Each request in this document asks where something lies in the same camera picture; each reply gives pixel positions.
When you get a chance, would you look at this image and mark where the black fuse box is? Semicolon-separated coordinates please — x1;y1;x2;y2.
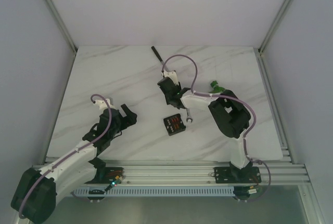
163;113;186;136

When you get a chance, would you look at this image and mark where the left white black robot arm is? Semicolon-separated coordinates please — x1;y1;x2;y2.
10;104;137;223

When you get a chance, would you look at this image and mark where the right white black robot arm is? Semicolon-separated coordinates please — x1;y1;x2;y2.
157;77;251;182

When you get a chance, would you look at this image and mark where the silver combination wrench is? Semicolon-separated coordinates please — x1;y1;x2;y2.
186;109;193;123

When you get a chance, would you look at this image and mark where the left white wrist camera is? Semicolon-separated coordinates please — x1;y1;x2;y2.
94;98;116;111

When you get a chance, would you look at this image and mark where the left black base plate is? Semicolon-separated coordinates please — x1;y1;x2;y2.
86;167;124;184

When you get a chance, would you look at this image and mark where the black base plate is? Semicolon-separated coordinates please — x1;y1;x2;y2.
213;166;262;184
86;167;124;184

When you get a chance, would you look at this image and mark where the claw hammer black handle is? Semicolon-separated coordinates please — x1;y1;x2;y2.
151;46;168;71

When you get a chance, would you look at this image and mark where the grey slotted cable duct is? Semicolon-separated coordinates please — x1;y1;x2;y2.
70;187;300;198

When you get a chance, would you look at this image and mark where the left aluminium frame post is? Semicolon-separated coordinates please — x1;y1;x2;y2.
44;0;78;54

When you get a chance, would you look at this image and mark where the aluminium frame post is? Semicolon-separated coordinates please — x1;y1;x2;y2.
44;0;78;54
258;0;293;56

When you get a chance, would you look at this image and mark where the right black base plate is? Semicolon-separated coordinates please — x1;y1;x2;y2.
213;166;262;184

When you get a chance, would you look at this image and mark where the aluminium mounting rail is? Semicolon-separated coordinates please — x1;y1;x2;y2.
106;160;310;186

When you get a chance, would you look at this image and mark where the right aluminium frame post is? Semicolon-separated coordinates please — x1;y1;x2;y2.
258;0;293;56

